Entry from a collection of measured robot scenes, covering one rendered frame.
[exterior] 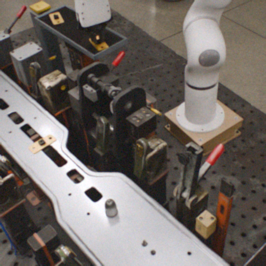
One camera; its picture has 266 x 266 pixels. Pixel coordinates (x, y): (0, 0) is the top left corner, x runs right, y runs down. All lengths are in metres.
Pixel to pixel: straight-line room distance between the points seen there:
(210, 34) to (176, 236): 0.62
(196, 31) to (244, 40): 2.27
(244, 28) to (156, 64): 1.81
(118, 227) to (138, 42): 1.36
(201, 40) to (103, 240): 0.66
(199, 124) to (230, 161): 0.18
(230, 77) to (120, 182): 2.12
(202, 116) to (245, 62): 1.81
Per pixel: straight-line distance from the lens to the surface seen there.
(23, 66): 1.42
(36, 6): 1.61
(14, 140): 1.27
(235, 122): 1.55
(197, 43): 1.23
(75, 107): 1.27
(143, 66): 1.97
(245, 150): 1.56
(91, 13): 1.22
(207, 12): 1.31
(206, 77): 1.35
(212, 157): 0.95
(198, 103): 1.43
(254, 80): 3.07
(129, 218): 1.00
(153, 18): 3.83
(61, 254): 0.84
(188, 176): 0.91
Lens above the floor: 1.84
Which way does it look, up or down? 45 degrees down
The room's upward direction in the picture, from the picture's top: 6 degrees counter-clockwise
